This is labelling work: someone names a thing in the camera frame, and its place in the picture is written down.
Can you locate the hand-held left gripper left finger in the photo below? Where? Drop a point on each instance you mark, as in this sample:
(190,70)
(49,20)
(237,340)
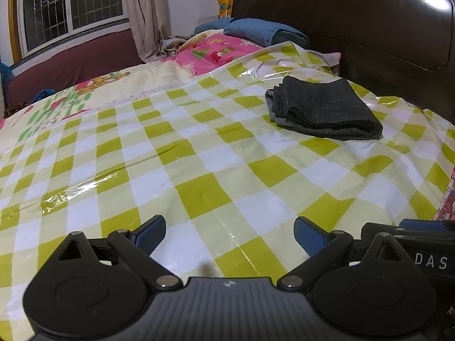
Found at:
(153,234)

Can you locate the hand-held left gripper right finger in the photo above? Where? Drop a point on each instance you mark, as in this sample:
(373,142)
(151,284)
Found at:
(309,236)

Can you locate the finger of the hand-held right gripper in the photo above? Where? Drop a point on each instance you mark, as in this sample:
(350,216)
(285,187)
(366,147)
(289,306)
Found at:
(423,224)

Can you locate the dark grey pants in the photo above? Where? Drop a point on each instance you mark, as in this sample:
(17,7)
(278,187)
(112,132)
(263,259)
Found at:
(320,106)

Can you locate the green checkered plastic sheet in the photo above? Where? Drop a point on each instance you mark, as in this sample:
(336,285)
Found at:
(213,170)

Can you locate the pale pink cloth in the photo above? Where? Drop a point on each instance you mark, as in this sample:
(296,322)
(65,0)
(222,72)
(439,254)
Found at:
(332,62)

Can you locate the blue cloth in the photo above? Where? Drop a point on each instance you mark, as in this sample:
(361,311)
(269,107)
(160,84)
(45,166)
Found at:
(5,74)
(44,95)

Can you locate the maroon sofa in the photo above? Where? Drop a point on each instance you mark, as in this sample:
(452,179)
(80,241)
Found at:
(71,60)

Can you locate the dark wooden headboard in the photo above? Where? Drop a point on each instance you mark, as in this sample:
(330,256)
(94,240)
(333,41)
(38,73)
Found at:
(373,25)

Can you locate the blue folded blanket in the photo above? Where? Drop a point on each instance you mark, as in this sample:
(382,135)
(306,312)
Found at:
(263,30)

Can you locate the beige curtain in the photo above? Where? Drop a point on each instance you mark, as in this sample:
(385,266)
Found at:
(145,14)

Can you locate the yellow packet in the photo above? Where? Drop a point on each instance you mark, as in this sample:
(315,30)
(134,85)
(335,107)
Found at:
(224,5)

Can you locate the barred window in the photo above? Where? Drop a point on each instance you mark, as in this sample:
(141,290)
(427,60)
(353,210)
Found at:
(71,7)

